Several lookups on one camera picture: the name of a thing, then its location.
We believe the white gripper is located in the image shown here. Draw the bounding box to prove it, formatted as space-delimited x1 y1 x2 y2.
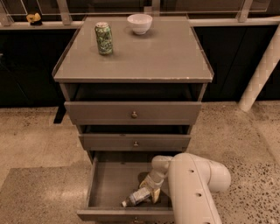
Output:
139 171 166 204

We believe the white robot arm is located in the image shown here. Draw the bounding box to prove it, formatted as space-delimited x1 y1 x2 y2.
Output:
139 153 231 224

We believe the grey open bottom drawer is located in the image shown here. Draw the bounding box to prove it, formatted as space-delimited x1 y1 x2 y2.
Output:
77 151 174 224

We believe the grey middle drawer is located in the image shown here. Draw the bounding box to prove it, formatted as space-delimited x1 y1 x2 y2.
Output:
79 134 191 151

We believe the brass top drawer knob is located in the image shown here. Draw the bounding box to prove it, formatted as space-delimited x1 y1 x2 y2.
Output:
131 111 138 119

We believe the grey top drawer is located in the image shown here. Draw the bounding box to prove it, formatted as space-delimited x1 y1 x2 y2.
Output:
65 101 201 125

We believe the grey wooden drawer cabinet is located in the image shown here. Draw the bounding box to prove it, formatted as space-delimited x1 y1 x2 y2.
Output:
52 15 214 165

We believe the white ceramic bowl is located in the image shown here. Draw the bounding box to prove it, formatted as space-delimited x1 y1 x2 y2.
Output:
127 14 153 35

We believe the green soda can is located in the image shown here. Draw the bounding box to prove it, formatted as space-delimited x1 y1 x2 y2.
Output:
94 22 113 55

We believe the white diagonal pillar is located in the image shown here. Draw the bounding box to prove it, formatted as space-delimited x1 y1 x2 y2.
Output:
238 25 280 112

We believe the metal railing ledge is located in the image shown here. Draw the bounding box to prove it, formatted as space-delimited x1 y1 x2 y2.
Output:
0 0 280 30

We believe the yellow toy on ledge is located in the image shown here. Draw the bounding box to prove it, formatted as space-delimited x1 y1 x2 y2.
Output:
26 12 42 25

